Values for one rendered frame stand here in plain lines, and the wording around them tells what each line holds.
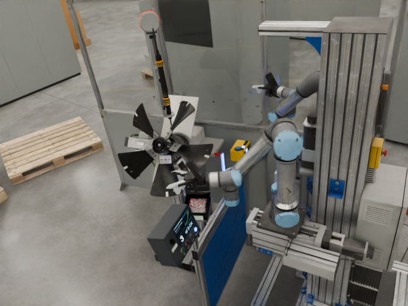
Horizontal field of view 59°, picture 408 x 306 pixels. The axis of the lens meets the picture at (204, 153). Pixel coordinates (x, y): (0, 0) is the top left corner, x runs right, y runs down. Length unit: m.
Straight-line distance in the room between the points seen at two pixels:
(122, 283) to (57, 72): 5.55
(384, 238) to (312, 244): 0.36
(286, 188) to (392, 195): 0.56
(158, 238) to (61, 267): 2.00
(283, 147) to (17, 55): 6.58
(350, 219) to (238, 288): 1.26
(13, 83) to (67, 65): 1.13
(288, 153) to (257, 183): 1.79
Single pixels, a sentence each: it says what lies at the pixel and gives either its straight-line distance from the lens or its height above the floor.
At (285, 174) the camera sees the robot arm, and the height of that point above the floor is 1.47.
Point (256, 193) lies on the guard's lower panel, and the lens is 3.43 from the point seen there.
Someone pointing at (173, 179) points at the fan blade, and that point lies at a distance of 2.51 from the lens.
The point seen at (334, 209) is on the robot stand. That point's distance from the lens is 2.14.
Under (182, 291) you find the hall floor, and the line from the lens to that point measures 3.11.
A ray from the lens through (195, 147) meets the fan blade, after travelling 2.47.
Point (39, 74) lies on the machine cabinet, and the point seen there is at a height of 0.31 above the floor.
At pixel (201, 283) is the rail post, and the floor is 0.56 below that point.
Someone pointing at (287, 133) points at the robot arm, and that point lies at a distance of 1.57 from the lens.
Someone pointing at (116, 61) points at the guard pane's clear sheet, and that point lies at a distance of 3.41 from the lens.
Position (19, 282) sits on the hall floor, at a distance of 3.75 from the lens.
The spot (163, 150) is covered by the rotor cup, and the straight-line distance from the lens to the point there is 2.47.
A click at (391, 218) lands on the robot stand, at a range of 2.02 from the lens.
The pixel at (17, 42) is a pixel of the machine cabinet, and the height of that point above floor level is 1.00.
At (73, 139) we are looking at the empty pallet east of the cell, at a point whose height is 0.14.
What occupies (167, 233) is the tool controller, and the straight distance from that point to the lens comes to 1.77.
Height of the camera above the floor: 2.48
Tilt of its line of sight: 33 degrees down
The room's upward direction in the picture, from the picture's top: 8 degrees counter-clockwise
